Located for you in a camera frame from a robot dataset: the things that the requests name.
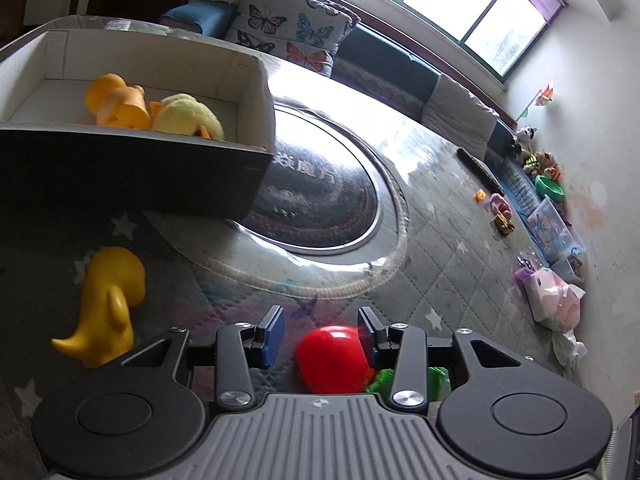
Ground yellow plush duck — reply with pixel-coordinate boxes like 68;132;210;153
150;93;225;140

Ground orange striped plush toy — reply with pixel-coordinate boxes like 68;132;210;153
540;152;562;182

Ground green plastic bowl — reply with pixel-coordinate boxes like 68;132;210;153
534;174;567;202

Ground green plastic toy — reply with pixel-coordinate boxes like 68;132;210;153
366;366;453;403

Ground white cushion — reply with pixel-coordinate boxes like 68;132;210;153
422;74;501;161

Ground black remote control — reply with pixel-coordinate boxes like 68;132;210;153
457;147;503;196

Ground yellow rubber duck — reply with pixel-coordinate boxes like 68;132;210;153
51;246;147;370

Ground clear plastic storage box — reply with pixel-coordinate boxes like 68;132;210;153
527;196;581;266

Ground window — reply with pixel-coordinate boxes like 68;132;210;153
335;0;568;78

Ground teal bench cushion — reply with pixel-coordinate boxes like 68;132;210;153
332;25;443;117

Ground black cardboard box white inside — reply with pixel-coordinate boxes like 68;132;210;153
0;28;277;221

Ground small colourful flags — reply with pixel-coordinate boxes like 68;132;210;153
515;82;556;126

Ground pink plastic toy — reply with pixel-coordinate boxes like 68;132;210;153
487;193;512;218

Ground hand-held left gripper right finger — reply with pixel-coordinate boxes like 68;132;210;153
357;306;533;415

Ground crumpled white tissue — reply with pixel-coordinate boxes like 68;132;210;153
550;330;588;371

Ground blue folded blanket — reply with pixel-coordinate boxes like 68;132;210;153
159;1;238;38

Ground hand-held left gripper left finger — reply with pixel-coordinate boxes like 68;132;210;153
120;305;286;412

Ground grey star quilted mat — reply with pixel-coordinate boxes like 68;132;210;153
0;55;571;480

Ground orange rubber duck toy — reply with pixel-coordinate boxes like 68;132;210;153
83;73;152;130

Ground red plastic toy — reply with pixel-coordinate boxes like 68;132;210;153
295;326;376;395

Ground butterfly print pillow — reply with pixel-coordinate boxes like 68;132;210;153
223;0;362;79

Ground pink plastic bag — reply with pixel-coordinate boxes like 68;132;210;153
525;267;586;333

